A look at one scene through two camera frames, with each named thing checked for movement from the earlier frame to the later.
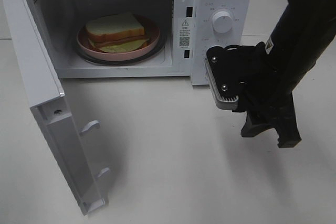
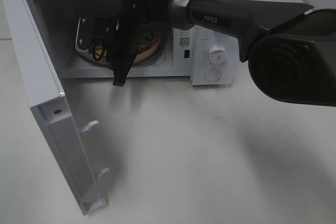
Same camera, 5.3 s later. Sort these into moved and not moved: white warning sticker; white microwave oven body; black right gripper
Moved: black right gripper
Not moved: white warning sticker; white microwave oven body
